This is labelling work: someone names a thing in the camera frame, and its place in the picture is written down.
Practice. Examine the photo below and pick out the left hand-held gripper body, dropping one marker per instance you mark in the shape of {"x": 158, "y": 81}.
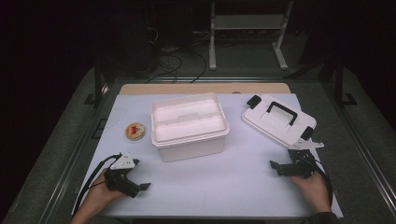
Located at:
{"x": 123, "y": 161}

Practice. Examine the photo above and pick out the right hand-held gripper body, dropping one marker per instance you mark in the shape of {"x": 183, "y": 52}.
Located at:
{"x": 302, "y": 165}

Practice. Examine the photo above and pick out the small red toy food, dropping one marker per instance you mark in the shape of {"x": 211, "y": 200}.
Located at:
{"x": 135, "y": 131}

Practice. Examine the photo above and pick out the white plastic storage box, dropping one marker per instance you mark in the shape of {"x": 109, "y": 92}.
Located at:
{"x": 190, "y": 151}

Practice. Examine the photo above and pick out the white tray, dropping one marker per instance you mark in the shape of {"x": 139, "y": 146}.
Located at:
{"x": 190, "y": 119}

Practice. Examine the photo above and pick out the person's right hand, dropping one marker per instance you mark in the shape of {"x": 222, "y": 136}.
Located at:
{"x": 313, "y": 189}

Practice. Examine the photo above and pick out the person's left hand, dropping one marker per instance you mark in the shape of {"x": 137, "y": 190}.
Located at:
{"x": 101, "y": 191}

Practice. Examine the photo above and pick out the white table mat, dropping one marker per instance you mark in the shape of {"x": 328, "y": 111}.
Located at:
{"x": 218, "y": 189}

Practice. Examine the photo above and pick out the white metal stand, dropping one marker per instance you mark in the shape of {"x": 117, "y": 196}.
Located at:
{"x": 249, "y": 22}

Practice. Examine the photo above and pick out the metal frame rail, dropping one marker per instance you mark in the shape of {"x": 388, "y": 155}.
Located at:
{"x": 71, "y": 161}
{"x": 218, "y": 79}
{"x": 361, "y": 146}

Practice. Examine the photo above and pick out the black metal post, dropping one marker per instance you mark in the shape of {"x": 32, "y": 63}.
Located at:
{"x": 339, "y": 84}
{"x": 98, "y": 84}

